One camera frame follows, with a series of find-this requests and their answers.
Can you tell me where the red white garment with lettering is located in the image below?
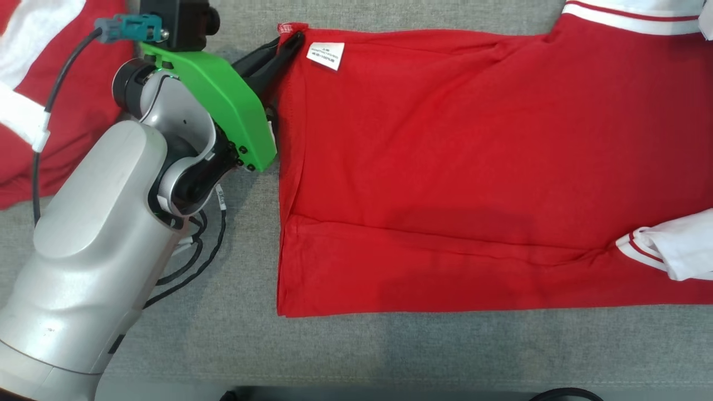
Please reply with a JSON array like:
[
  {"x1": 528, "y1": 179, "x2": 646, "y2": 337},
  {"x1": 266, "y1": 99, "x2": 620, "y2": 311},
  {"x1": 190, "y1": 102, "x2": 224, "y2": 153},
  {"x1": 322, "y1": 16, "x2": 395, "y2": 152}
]
[{"x1": 0, "y1": 0, "x2": 137, "y2": 211}]

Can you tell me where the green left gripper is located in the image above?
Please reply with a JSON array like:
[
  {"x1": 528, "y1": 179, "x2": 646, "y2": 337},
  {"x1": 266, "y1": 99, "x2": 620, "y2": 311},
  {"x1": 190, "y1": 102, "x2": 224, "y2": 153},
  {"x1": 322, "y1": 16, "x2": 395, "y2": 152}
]
[{"x1": 139, "y1": 32, "x2": 306, "y2": 172}]

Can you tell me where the red T-shirt white striped trim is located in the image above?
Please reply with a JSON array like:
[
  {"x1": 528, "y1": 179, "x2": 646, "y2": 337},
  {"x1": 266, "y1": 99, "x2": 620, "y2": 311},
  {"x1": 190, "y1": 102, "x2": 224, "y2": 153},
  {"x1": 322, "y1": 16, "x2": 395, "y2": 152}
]
[{"x1": 276, "y1": 0, "x2": 713, "y2": 319}]

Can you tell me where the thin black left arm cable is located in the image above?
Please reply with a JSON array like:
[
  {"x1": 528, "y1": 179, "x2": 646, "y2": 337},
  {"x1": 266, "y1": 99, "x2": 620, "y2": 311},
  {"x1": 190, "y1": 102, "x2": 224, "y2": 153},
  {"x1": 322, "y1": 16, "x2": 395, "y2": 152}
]
[{"x1": 156, "y1": 209, "x2": 208, "y2": 286}]

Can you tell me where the black cable with teal plug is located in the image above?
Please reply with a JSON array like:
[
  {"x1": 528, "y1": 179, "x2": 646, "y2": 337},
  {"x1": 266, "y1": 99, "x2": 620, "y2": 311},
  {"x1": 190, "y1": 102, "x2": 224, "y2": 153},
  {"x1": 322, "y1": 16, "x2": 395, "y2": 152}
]
[{"x1": 31, "y1": 14, "x2": 169, "y2": 226}]

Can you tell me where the black cable loop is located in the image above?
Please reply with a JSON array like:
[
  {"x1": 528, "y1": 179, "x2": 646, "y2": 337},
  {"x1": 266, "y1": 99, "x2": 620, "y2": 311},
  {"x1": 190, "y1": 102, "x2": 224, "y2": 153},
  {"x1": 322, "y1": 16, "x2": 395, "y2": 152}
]
[{"x1": 529, "y1": 387, "x2": 605, "y2": 401}]

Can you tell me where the black left arm cable labelled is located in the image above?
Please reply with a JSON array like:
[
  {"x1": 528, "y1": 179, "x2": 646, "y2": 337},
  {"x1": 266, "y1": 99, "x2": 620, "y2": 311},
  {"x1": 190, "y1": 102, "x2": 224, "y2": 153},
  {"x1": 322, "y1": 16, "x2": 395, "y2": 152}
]
[{"x1": 142, "y1": 187, "x2": 229, "y2": 310}]

